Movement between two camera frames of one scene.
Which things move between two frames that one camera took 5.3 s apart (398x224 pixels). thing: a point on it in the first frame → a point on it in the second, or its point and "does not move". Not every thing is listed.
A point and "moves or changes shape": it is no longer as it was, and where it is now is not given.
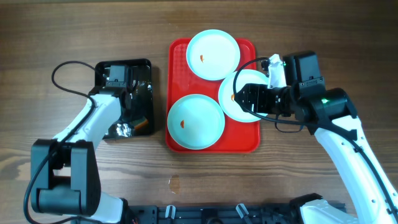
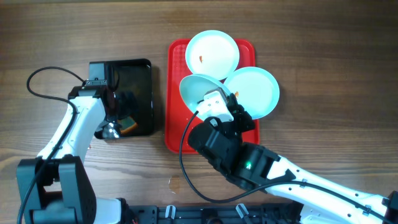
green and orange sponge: (140, 124) moves or changes shape
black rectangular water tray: (135, 117) does not move
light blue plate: (232, 108) moves or changes shape
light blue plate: (196, 122) moves or changes shape
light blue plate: (212, 55) does not move
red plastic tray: (181, 80) does not move
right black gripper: (260, 106) → (239, 114)
